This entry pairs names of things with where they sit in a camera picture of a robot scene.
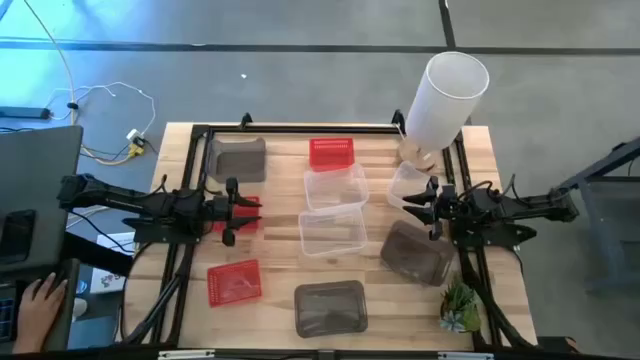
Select black power strip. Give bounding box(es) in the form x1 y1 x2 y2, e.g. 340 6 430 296
0 105 52 121

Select black metal table frame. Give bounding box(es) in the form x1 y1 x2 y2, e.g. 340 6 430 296
119 122 539 360

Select thick cream cable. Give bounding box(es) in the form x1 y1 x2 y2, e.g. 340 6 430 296
22 0 81 126

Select white printed box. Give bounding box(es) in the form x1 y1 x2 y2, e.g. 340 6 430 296
89 267 127 295

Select backlit keyboard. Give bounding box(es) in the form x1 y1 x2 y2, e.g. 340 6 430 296
0 297 15 342

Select smoky grey plastic basket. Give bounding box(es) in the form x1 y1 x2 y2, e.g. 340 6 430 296
205 137 268 184
293 279 370 339
379 219 456 288

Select small potted succulent plant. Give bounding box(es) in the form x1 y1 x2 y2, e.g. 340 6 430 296
438 273 484 335

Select silver metal bracket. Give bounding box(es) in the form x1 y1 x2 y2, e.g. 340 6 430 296
158 349 216 360
438 351 495 360

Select thin black cable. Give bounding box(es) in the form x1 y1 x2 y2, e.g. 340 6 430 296
67 209 137 255

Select red plastic mesh basket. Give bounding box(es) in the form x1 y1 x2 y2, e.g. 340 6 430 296
206 258 264 308
212 195 262 235
308 137 356 173

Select person's hand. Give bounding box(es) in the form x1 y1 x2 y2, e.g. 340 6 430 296
11 272 69 355

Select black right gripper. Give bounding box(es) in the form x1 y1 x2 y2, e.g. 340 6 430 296
401 175 469 241

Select white cylindrical bin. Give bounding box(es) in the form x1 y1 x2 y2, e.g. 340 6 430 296
398 50 491 173

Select black cable bundle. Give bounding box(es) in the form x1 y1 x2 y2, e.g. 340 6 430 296
458 247 536 350
119 242 197 346

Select grey metal table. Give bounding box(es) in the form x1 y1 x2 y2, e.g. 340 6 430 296
549 135 640 294

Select black phone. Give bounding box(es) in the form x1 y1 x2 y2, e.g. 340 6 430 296
0 208 38 265

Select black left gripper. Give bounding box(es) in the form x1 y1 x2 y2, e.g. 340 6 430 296
202 177 263 247

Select thin white cable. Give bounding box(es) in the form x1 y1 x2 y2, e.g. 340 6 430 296
47 81 157 147

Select clear plastic basket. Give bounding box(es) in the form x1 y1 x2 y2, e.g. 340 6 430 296
302 163 370 212
298 205 369 258
386 160 436 214

